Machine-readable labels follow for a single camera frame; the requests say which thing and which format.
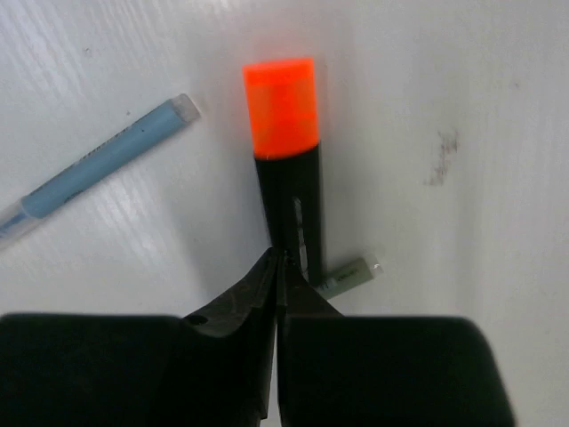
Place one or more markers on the light blue pen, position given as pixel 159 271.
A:
pixel 135 140

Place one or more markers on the orange cap black highlighter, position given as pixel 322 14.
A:
pixel 282 108

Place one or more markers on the grey green pen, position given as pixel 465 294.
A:
pixel 357 272

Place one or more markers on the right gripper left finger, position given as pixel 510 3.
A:
pixel 233 336

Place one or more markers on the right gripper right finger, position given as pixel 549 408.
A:
pixel 303 371

